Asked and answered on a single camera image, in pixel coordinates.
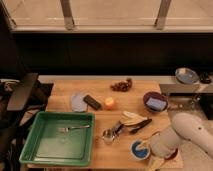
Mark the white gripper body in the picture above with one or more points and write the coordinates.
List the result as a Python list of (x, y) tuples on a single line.
[(154, 161)]

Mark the light blue cup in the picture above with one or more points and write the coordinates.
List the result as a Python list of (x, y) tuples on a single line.
[(139, 150)]

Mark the white cup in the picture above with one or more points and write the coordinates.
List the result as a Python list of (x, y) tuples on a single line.
[(145, 144)]

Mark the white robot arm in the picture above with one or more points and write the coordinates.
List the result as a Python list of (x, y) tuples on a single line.
[(184, 127)]

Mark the green plastic tray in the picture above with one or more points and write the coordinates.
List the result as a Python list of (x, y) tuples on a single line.
[(45, 145)]

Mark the red bowl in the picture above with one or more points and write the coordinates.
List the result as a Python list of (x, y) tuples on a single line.
[(159, 149)]

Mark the blue sponge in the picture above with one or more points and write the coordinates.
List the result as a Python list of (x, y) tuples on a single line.
[(156, 104)]

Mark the dark purple bowl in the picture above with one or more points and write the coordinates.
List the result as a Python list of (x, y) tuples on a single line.
[(155, 95)]

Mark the cream banana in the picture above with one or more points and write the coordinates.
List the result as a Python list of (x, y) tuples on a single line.
[(132, 118)]

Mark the metal ice cream scoop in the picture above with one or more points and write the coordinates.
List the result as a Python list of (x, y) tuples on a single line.
[(109, 135)]

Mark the orange fruit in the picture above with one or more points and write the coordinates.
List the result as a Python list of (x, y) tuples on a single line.
[(109, 103)]

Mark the bunch of brown grapes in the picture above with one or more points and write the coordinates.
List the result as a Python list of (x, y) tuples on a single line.
[(122, 86)]

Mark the grey plate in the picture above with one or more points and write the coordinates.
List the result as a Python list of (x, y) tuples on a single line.
[(186, 76)]

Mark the black rectangular block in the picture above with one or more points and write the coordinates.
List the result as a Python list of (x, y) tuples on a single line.
[(92, 102)]

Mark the silver fork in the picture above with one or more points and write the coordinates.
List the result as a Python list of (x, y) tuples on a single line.
[(67, 129)]

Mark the black chair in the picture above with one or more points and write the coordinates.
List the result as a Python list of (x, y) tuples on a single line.
[(20, 101)]

